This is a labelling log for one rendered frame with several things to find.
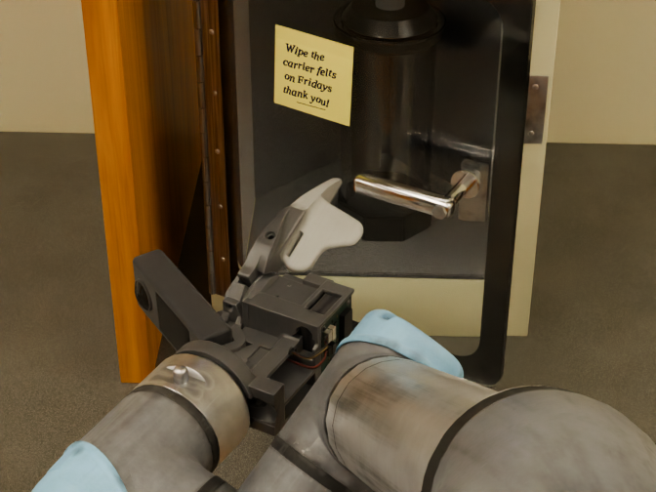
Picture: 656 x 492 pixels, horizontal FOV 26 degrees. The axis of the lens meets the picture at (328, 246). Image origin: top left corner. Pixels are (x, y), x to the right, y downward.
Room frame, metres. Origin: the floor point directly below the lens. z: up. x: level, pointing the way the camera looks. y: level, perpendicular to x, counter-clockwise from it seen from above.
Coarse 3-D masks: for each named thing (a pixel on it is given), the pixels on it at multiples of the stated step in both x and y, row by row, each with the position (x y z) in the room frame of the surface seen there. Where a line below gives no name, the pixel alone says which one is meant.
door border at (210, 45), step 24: (216, 0) 1.14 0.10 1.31; (216, 24) 1.14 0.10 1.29; (216, 48) 1.14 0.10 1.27; (216, 72) 1.14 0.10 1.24; (216, 96) 1.14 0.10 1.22; (216, 120) 1.14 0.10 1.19; (216, 144) 1.14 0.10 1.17; (216, 168) 1.14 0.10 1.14; (216, 192) 1.14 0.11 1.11; (216, 216) 1.14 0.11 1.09; (216, 240) 1.14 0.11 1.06; (216, 264) 1.14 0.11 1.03; (216, 288) 1.14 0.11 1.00
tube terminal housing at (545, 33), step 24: (552, 0) 1.14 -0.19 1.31; (552, 24) 1.14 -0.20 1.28; (552, 48) 1.14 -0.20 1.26; (552, 72) 1.14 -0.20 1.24; (528, 144) 1.14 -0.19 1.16; (528, 168) 1.14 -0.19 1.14; (528, 192) 1.14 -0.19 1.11; (528, 216) 1.14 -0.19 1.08; (528, 240) 1.14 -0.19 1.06; (528, 264) 1.14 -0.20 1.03; (528, 288) 1.14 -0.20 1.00; (528, 312) 1.14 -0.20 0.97
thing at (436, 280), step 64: (256, 0) 1.12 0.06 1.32; (320, 0) 1.08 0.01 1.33; (384, 0) 1.06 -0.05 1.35; (448, 0) 1.03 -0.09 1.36; (512, 0) 1.00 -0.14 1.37; (256, 64) 1.12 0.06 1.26; (384, 64) 1.06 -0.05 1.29; (448, 64) 1.03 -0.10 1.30; (512, 64) 1.00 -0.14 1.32; (256, 128) 1.12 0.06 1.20; (320, 128) 1.09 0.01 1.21; (384, 128) 1.05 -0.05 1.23; (448, 128) 1.03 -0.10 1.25; (512, 128) 1.00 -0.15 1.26; (256, 192) 1.12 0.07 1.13; (512, 192) 1.00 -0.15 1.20; (320, 256) 1.09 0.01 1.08; (384, 256) 1.05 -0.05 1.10; (448, 256) 1.02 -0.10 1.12; (512, 256) 1.00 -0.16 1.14; (448, 320) 1.02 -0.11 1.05
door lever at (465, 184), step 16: (368, 176) 1.01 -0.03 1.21; (464, 176) 1.01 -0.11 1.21; (368, 192) 1.00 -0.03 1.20; (384, 192) 1.00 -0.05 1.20; (400, 192) 0.99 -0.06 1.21; (416, 192) 0.99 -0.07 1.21; (432, 192) 0.99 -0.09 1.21; (448, 192) 0.99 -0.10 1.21; (464, 192) 1.00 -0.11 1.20; (416, 208) 0.98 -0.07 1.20; (432, 208) 0.98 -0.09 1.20; (448, 208) 0.97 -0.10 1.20
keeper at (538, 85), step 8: (536, 80) 1.14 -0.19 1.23; (544, 80) 1.14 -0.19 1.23; (528, 88) 1.14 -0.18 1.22; (536, 88) 1.14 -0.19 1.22; (544, 88) 1.14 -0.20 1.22; (528, 96) 1.14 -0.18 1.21; (536, 96) 1.14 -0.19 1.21; (544, 96) 1.14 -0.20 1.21; (528, 104) 1.14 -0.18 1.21; (536, 104) 1.14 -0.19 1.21; (544, 104) 1.14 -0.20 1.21; (528, 112) 1.14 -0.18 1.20; (536, 112) 1.14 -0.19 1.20; (544, 112) 1.14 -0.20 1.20; (528, 120) 1.14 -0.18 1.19; (536, 120) 1.14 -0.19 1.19; (544, 120) 1.14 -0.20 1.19; (528, 128) 1.14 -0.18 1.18; (536, 128) 1.14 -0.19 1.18; (528, 136) 1.14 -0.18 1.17; (536, 136) 1.14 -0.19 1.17
